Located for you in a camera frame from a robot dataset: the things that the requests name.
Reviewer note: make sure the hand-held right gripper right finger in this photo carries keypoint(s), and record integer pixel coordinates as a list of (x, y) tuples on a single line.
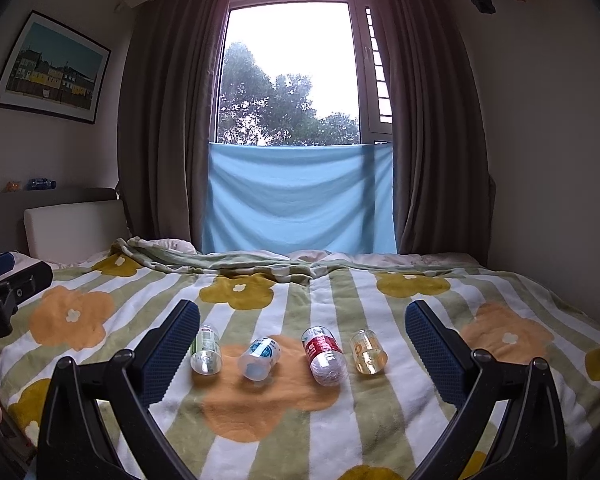
[(432, 355)]

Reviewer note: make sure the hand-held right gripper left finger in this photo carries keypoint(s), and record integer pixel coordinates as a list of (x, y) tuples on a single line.
[(169, 352)]

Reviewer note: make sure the clear cup green label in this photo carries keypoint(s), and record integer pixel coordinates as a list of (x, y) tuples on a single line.
[(206, 357)]

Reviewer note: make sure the clear cup yellow label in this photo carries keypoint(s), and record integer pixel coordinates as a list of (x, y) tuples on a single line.
[(369, 352)]

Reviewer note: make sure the clear cup blue label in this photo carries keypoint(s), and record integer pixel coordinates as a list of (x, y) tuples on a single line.
[(260, 357)]

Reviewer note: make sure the clear cup red label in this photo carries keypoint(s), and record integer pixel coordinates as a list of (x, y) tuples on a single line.
[(324, 355)]

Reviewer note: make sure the grey bed headboard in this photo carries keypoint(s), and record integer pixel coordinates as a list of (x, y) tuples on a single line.
[(0, 215)]

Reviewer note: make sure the white cushion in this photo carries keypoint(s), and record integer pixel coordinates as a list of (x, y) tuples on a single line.
[(75, 230)]

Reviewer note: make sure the orange figurine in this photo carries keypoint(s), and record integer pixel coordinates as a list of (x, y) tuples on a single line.
[(12, 187)]

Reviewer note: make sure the pale pink bed sheet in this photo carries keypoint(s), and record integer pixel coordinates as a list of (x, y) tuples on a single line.
[(405, 259)]

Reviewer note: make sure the floral striped blanket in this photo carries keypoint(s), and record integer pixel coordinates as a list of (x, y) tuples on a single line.
[(290, 425)]

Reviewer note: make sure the light blue cloth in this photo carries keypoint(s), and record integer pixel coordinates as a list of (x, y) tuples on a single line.
[(300, 200)]

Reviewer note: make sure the framed picture of houses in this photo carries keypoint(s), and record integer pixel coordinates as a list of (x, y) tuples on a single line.
[(52, 67)]

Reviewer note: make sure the brown curtain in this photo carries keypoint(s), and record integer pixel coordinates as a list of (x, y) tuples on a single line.
[(170, 135), (430, 135)]

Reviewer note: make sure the window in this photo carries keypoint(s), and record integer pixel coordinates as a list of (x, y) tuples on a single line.
[(290, 60)]

